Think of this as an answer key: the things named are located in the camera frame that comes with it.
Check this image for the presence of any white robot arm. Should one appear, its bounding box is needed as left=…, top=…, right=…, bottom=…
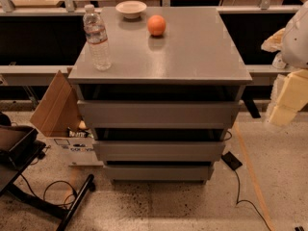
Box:
left=261, top=1, right=308, bottom=129

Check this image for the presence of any grey top drawer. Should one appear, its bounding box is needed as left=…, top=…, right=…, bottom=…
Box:
left=78, top=101, right=240, bottom=129

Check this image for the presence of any grey drawer cabinet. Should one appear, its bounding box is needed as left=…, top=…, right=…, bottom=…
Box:
left=69, top=7, right=251, bottom=167

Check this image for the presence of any clear plastic water bottle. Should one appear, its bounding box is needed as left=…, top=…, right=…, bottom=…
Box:
left=83, top=4, right=112, bottom=71

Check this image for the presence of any orange fruit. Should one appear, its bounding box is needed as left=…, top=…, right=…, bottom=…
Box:
left=147, top=15, right=166, bottom=37

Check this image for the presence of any black power adapter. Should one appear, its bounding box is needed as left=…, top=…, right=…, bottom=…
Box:
left=221, top=151, right=243, bottom=170

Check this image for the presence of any brown cardboard box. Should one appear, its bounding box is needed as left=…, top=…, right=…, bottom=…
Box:
left=30, top=71, right=81, bottom=137

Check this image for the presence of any white printed box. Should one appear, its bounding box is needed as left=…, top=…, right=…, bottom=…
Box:
left=46, top=129, right=103, bottom=167

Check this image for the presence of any grey bottom drawer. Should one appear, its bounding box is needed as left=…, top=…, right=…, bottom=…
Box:
left=104, top=166, right=214, bottom=181

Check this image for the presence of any grey metal shelf rail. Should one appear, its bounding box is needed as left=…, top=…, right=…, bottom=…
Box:
left=0, top=64, right=295, bottom=86

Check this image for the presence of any grey drawer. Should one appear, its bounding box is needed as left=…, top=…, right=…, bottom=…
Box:
left=93, top=141, right=225, bottom=163
left=78, top=101, right=240, bottom=129
left=104, top=166, right=214, bottom=181

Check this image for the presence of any black floor cable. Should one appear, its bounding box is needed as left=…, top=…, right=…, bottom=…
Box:
left=233, top=169, right=273, bottom=231

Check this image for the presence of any white ceramic bowl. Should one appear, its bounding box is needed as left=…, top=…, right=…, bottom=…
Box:
left=115, top=1, right=147, bottom=19

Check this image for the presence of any black coiled cable left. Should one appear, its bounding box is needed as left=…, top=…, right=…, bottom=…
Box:
left=19, top=173, right=79, bottom=210

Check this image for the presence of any grey middle drawer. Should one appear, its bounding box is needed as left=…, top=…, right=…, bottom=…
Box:
left=93, top=141, right=225, bottom=163

